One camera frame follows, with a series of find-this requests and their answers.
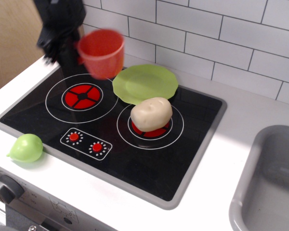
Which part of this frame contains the red plastic cup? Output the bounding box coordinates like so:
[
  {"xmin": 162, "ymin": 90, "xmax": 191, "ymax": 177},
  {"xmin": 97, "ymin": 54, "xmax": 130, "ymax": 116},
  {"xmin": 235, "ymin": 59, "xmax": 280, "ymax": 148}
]
[{"xmin": 76, "ymin": 29, "xmax": 125, "ymax": 80}]

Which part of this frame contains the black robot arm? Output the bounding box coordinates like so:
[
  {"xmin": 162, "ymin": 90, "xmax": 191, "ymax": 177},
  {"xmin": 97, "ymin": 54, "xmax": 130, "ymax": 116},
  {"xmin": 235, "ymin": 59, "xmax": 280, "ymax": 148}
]
[{"xmin": 34, "ymin": 0, "xmax": 86, "ymax": 76}]

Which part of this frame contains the green plastic plate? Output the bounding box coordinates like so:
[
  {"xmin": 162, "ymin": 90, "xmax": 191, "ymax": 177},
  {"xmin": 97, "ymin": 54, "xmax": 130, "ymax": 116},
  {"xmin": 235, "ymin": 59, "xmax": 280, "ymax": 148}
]
[{"xmin": 112, "ymin": 64, "xmax": 178, "ymax": 105}]

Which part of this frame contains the beige toy potato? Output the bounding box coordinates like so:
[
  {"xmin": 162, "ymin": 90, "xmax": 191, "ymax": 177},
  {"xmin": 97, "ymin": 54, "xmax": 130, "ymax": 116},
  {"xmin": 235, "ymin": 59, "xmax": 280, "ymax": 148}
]
[{"xmin": 131, "ymin": 97, "xmax": 173, "ymax": 132}]

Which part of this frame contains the black toy stove top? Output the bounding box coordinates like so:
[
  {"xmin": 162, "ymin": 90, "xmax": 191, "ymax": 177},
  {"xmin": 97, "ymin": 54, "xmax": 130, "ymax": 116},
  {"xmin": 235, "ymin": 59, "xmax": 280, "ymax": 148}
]
[{"xmin": 0, "ymin": 66, "xmax": 227, "ymax": 210}]

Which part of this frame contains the green toy pear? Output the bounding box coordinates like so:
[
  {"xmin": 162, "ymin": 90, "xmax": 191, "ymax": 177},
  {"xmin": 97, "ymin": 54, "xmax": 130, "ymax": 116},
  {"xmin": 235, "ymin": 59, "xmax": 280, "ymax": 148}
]
[{"xmin": 6, "ymin": 134, "xmax": 43, "ymax": 163}]

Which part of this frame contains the grey oven front panel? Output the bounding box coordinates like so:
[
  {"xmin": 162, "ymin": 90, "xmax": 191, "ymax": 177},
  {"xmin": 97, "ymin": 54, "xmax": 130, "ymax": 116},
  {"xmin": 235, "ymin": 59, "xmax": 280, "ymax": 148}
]
[{"xmin": 0, "ymin": 168, "xmax": 114, "ymax": 231}]

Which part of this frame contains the grey sink basin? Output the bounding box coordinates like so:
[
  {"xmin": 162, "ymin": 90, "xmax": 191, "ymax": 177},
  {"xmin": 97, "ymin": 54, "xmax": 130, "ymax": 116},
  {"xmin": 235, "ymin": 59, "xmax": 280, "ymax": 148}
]
[{"xmin": 229, "ymin": 125, "xmax": 289, "ymax": 231}]

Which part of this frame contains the grey oven knob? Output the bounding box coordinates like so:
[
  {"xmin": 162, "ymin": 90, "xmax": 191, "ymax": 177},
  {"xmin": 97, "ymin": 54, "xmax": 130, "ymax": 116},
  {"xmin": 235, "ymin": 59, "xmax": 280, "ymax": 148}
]
[{"xmin": 0, "ymin": 175, "xmax": 25, "ymax": 204}]

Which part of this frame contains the wooden side panel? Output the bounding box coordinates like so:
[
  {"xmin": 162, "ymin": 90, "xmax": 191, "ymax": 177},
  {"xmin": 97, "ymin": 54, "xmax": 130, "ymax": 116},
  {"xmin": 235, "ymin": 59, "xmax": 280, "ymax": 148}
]
[{"xmin": 0, "ymin": 0, "xmax": 43, "ymax": 89}]

